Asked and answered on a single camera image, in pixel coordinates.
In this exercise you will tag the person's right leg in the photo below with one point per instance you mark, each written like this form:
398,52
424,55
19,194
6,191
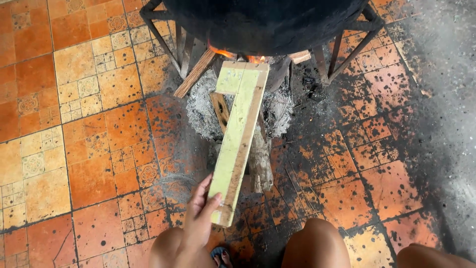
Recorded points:
316,245

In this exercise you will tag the dark charred firewood plank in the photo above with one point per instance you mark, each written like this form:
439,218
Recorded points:
279,72

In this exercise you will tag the blue sandal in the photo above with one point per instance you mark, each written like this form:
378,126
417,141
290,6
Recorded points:
219,254

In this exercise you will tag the large black sooty cooking pot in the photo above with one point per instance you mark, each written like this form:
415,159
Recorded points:
264,22

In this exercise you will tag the short pale firewood stick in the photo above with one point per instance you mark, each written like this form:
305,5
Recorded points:
299,56

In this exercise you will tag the person's left hand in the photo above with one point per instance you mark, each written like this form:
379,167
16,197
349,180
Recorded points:
196,219

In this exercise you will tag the brown firewood plank with holes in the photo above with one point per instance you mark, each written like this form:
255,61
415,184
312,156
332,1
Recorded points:
221,110

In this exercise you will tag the rough grey firewood log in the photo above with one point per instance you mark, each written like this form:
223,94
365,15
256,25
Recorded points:
261,163

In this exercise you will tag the long brown firewood stick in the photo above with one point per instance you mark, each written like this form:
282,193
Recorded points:
195,73

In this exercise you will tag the green painted wooden plank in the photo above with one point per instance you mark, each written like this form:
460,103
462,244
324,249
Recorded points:
238,141

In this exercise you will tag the grey ash pile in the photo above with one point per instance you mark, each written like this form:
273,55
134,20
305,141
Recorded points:
200,115

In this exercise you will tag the black metal pot stand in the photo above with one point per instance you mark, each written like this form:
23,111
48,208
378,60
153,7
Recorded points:
158,33

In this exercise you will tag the orange fire flames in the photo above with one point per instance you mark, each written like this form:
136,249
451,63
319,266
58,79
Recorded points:
223,52

